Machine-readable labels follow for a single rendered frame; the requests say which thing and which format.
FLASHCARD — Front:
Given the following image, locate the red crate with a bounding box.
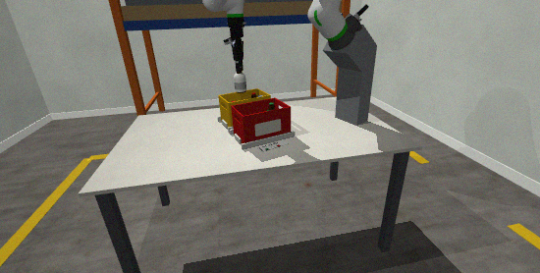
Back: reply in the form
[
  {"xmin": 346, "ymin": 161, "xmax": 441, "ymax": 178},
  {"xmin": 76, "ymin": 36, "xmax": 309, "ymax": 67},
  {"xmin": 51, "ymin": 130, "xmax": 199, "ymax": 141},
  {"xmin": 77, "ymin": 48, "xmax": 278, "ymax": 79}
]
[{"xmin": 231, "ymin": 98, "xmax": 291, "ymax": 143}]

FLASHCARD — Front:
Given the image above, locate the white paper pick list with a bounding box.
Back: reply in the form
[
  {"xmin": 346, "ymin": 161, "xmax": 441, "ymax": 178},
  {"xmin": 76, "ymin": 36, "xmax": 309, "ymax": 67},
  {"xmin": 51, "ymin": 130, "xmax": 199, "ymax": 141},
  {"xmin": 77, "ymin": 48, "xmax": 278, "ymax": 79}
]
[{"xmin": 257, "ymin": 140, "xmax": 288, "ymax": 152}]

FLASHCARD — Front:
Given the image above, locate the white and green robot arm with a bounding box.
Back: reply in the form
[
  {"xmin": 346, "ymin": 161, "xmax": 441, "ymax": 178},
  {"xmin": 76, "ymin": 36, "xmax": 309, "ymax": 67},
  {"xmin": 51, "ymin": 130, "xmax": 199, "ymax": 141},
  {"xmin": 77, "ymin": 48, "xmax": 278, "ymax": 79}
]
[{"xmin": 202, "ymin": 0, "xmax": 369, "ymax": 50}]

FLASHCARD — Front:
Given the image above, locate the yellow divided crate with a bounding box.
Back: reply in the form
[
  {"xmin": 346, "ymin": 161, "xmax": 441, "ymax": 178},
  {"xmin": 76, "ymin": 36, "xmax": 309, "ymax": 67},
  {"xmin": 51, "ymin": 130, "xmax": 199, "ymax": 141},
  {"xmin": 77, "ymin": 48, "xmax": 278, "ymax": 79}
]
[{"xmin": 218, "ymin": 88, "xmax": 267, "ymax": 128}]

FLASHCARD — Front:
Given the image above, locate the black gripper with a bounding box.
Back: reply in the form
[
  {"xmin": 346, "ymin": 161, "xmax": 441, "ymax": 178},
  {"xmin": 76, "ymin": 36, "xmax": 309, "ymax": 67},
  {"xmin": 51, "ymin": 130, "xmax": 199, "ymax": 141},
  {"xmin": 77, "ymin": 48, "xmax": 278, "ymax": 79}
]
[{"xmin": 230, "ymin": 27, "xmax": 243, "ymax": 72}]

